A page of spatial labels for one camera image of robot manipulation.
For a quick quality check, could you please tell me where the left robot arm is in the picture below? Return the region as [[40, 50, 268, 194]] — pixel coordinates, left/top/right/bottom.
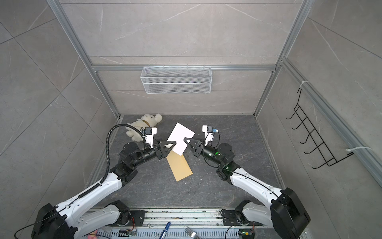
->
[[31, 124, 176, 239]]

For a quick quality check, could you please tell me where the blue marker pen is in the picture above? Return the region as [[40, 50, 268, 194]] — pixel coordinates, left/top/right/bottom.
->
[[159, 222, 171, 239]]

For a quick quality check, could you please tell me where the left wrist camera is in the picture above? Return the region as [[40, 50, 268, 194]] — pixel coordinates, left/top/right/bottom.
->
[[144, 127, 157, 148]]

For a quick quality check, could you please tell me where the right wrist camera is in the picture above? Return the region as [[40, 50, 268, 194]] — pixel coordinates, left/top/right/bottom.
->
[[202, 125, 219, 146]]

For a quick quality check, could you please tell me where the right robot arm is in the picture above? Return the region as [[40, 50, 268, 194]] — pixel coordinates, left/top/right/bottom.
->
[[184, 137, 311, 239]]

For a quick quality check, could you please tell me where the yellow envelope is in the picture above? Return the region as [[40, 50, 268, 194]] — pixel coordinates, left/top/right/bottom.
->
[[166, 151, 193, 182]]

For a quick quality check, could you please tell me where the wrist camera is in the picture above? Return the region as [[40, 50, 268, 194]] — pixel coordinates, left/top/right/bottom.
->
[[202, 125, 219, 146], [144, 127, 157, 148]]

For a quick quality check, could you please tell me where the beige letter paper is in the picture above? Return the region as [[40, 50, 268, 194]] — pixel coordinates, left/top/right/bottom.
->
[[167, 122, 195, 155]]

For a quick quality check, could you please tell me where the black wire hook rack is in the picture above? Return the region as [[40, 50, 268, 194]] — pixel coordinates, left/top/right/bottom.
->
[[286, 89, 354, 169]]

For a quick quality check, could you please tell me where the white wire mesh basket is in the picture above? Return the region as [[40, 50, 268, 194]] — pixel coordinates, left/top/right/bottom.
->
[[140, 66, 213, 94]]

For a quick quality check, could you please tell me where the silver fork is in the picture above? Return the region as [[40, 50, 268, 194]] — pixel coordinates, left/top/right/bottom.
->
[[185, 227, 201, 239]]

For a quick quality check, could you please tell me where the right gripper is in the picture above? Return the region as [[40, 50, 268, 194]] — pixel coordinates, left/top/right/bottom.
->
[[185, 138, 225, 168]]

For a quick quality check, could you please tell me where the white teddy bear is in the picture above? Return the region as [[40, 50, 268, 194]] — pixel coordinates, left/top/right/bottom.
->
[[126, 114, 163, 142]]

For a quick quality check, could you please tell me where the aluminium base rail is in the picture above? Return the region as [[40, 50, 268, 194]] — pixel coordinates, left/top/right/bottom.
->
[[56, 208, 308, 239]]

